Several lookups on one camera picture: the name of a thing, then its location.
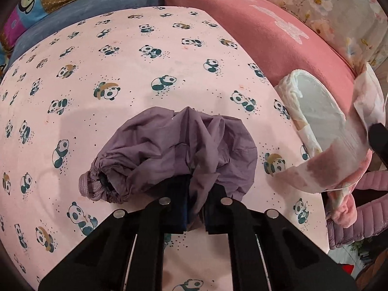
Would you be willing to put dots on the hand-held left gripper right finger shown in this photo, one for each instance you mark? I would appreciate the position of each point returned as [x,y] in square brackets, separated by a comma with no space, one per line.
[209,216]

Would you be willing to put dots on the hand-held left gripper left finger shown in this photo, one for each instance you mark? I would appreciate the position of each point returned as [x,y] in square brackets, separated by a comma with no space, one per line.
[180,212]

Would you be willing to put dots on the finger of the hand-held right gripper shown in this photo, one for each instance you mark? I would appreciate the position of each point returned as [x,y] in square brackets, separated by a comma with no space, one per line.
[379,138]

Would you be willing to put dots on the purple cloth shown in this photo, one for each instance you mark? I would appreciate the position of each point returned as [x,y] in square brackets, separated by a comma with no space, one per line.
[169,145]

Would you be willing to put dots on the mauve padded jacket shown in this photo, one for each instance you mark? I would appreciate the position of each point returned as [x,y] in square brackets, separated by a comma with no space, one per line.
[372,215]

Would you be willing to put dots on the floral cloth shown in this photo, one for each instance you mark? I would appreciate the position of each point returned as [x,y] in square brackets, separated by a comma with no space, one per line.
[333,12]

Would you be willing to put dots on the pink panda printed sheet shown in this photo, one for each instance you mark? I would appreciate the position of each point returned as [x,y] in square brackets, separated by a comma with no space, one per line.
[121,51]

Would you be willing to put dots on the pink blanket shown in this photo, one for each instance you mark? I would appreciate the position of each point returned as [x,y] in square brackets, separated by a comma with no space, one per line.
[242,27]

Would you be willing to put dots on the blue cushion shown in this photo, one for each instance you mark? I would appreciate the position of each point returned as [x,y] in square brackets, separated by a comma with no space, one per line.
[91,6]

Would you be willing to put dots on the striped cartoon monkey pillow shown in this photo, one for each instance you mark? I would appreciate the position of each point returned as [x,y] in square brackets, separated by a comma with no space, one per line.
[30,9]

